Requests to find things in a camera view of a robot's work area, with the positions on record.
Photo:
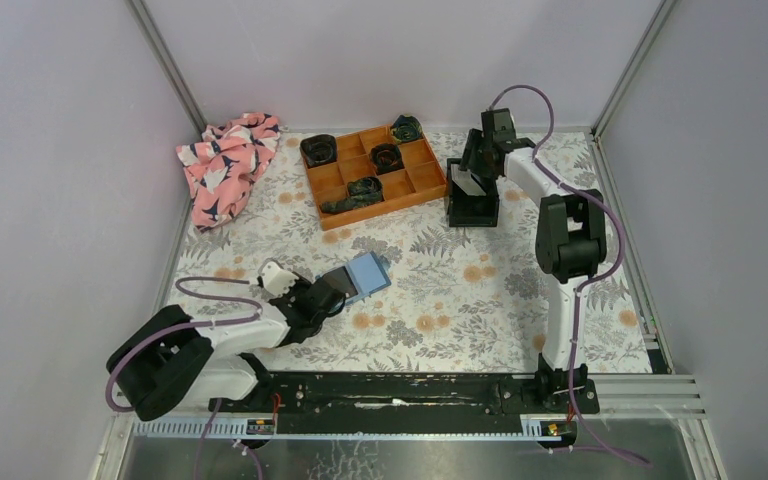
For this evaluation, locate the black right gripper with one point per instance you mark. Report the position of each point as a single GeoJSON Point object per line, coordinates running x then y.
{"type": "Point", "coordinates": [474, 140]}

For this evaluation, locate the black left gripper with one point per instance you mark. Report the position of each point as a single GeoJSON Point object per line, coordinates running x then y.
{"type": "Point", "coordinates": [300, 285]}

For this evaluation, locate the black VIP credit card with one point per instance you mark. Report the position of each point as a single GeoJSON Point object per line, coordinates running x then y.
{"type": "Point", "coordinates": [341, 279]}

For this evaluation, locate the blue leather card holder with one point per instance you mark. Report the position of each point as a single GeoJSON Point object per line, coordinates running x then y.
{"type": "Point", "coordinates": [371, 274]}

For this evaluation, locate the wooden compartment tray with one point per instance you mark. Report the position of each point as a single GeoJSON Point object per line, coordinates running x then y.
{"type": "Point", "coordinates": [420, 181]}

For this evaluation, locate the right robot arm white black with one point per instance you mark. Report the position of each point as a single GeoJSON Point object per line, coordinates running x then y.
{"type": "Point", "coordinates": [570, 242]}

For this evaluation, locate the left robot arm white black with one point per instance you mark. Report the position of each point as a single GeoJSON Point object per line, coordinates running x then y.
{"type": "Point", "coordinates": [175, 358]}

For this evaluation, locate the stack of cards in box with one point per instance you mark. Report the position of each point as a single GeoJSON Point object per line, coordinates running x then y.
{"type": "Point", "coordinates": [465, 181]}

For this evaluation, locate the black card box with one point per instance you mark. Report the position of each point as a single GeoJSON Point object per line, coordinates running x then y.
{"type": "Point", "coordinates": [463, 210]}

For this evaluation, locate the rolled green tie top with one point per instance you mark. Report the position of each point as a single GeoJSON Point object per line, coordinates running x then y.
{"type": "Point", "coordinates": [406, 129]}

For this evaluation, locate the rolled green tie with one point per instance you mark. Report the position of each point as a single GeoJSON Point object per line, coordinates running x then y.
{"type": "Point", "coordinates": [406, 129]}
{"type": "Point", "coordinates": [362, 193]}

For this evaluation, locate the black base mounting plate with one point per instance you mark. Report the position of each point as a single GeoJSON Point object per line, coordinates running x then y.
{"type": "Point", "coordinates": [335, 403]}

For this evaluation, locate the rolled dark tie centre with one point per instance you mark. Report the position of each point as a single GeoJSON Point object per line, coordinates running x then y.
{"type": "Point", "coordinates": [386, 158]}

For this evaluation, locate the rolled dark tie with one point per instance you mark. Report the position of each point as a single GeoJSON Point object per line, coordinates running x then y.
{"type": "Point", "coordinates": [386, 158]}
{"type": "Point", "coordinates": [319, 150]}

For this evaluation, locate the rolled green tie front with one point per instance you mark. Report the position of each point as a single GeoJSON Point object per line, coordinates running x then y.
{"type": "Point", "coordinates": [362, 193]}

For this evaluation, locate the floral table mat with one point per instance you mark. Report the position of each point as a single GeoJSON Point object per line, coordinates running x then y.
{"type": "Point", "coordinates": [461, 300]}

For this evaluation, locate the rolled dark tie far left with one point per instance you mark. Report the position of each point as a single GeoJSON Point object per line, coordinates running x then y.
{"type": "Point", "coordinates": [319, 150]}

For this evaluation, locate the pink patterned cloth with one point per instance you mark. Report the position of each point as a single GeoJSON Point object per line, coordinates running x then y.
{"type": "Point", "coordinates": [222, 168]}

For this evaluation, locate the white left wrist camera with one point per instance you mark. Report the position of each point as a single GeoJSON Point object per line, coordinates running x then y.
{"type": "Point", "coordinates": [275, 279]}

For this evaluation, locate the aluminium front rail frame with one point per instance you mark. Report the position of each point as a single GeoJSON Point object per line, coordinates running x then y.
{"type": "Point", "coordinates": [648, 427]}

